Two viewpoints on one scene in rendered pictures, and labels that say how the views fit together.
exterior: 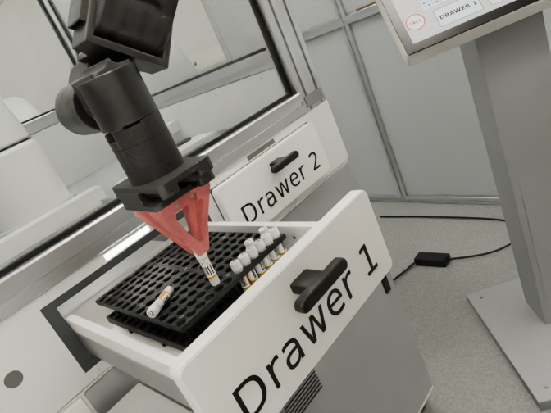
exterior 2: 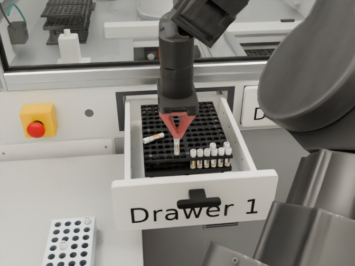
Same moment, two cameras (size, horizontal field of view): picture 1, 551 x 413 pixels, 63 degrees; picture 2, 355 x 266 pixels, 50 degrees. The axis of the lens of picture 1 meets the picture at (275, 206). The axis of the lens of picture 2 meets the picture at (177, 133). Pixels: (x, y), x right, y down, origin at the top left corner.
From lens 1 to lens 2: 33 cm
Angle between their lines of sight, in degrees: 33
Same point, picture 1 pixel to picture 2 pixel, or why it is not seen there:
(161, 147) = (178, 86)
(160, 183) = (164, 104)
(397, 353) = not seen: hidden behind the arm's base
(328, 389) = (241, 229)
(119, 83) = (174, 48)
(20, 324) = (103, 93)
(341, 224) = (244, 182)
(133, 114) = (173, 65)
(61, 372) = (109, 123)
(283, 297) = (181, 191)
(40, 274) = (124, 76)
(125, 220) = not seen: hidden behind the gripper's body
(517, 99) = not seen: outside the picture
